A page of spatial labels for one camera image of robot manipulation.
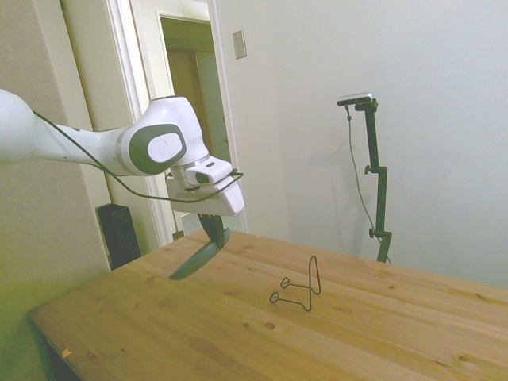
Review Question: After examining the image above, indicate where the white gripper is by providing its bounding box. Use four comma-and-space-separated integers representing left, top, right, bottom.
165, 177, 246, 249

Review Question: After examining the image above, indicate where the white box behind table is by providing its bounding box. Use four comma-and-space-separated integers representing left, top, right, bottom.
172, 213, 204, 241

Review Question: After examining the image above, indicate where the black tower appliance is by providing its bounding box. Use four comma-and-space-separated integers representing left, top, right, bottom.
96, 203, 142, 271

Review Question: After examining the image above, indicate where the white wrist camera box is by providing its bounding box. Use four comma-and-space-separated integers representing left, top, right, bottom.
184, 157, 234, 187

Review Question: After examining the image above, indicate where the black wire plate stand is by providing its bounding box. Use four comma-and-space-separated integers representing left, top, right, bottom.
268, 254, 322, 313

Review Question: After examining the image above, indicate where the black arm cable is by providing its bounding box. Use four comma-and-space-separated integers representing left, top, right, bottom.
33, 110, 244, 202

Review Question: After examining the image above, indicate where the dark green camera stand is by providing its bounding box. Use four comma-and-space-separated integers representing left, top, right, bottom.
354, 98, 394, 264

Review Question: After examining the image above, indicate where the white door frame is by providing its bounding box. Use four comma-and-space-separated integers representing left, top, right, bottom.
105, 0, 249, 255

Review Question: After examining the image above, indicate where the beige wall switch plate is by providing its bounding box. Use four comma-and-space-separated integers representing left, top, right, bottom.
232, 29, 248, 60

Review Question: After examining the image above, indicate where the silver exterior camera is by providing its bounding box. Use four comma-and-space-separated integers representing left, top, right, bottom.
336, 91, 375, 107

